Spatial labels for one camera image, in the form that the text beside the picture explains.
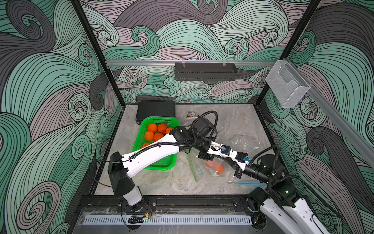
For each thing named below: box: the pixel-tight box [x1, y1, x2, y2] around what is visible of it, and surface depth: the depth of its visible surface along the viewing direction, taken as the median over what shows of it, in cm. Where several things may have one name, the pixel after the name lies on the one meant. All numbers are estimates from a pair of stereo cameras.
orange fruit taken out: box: [148, 122, 158, 134], surface depth 100 cm
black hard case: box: [135, 100, 176, 125], surface depth 116 cm
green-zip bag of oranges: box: [186, 147, 214, 183], surface depth 85 cm
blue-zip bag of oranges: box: [227, 176, 269, 191], surface depth 81 cm
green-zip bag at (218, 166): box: [204, 156, 234, 177], surface depth 78 cm
